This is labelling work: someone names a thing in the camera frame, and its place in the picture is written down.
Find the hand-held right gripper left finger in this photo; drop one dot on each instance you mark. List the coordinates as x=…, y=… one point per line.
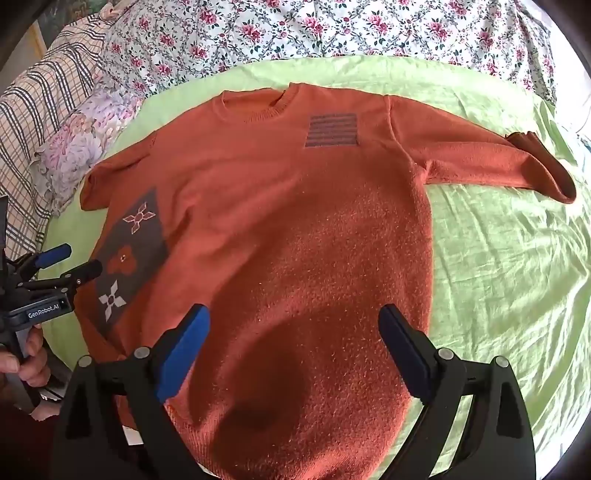
x=183, y=353

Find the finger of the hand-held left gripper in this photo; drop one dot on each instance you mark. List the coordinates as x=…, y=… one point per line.
x=53, y=255
x=85, y=271

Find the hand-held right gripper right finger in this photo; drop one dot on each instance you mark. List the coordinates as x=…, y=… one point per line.
x=407, y=353

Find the orange knit sweater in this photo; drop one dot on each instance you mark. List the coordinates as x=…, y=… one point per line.
x=295, y=240

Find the person's left hand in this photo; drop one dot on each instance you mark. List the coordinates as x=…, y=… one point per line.
x=30, y=357

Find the pink floral pillow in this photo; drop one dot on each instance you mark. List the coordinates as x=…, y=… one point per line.
x=78, y=147

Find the light green bed sheet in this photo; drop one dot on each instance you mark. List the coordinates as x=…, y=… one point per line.
x=498, y=277

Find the plaid checked pillow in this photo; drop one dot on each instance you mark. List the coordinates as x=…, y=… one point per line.
x=32, y=115

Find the white floral rose duvet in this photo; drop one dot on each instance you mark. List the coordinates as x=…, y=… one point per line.
x=323, y=32

